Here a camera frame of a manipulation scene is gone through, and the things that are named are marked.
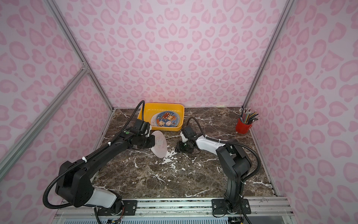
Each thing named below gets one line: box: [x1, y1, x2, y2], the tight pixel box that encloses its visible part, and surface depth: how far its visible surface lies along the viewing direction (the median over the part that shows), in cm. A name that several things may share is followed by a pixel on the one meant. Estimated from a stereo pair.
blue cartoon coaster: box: [156, 111, 180, 128], surface depth 112 cm
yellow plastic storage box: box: [137, 102, 185, 132], surface depth 112 cm
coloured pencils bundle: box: [239, 107, 260, 125], surface depth 97 cm
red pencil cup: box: [235, 117, 253, 135], surface depth 100 cm
